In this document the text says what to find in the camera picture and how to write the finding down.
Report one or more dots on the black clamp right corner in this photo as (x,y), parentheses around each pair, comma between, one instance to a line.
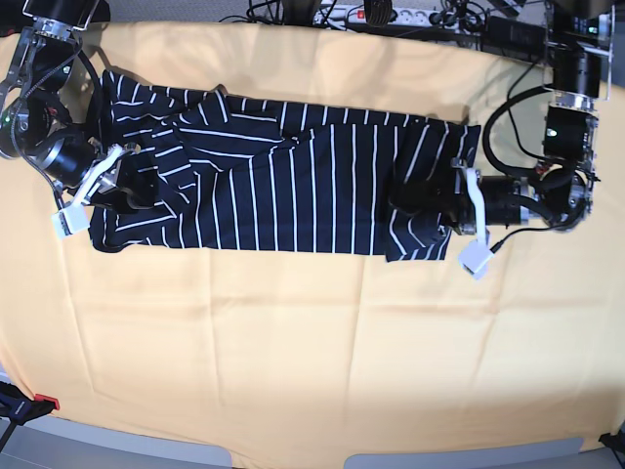
(615,442)

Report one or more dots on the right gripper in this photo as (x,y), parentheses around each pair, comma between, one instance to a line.
(124,184)

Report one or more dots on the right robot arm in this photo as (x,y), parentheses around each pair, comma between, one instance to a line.
(74,157)

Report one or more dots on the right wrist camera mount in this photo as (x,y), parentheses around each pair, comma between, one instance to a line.
(73,218)

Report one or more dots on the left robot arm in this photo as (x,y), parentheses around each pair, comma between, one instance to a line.
(577,45)

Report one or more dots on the yellow table cloth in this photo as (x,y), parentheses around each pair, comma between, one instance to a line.
(301,360)

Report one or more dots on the black power adapter box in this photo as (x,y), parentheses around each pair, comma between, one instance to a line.
(507,37)

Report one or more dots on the white power strip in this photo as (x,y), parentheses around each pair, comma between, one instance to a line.
(352,17)

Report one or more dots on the blue red table clamp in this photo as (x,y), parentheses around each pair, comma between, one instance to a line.
(19,409)

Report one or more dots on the navy white striped T-shirt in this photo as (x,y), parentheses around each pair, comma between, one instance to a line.
(246,174)

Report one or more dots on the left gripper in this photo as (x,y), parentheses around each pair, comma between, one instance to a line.
(437,195)

